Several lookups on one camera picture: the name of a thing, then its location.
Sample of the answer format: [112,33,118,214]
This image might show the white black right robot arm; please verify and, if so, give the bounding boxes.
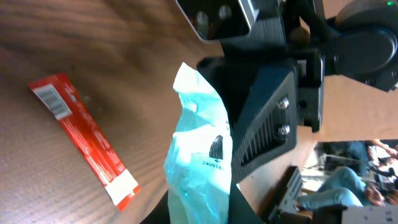
[177,0,397,183]

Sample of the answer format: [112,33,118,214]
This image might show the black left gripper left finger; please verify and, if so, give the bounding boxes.
[140,191,170,224]

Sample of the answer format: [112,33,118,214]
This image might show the seated person in jeans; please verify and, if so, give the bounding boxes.
[296,139,397,210]

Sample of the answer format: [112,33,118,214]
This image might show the white teal wipes packet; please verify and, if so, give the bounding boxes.
[164,63,233,223]

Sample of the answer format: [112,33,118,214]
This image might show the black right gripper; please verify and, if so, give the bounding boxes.
[177,0,325,183]

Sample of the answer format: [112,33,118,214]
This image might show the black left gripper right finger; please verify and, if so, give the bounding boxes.
[228,184,264,224]

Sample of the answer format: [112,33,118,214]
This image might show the red snack stick packet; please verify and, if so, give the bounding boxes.
[29,73,140,210]

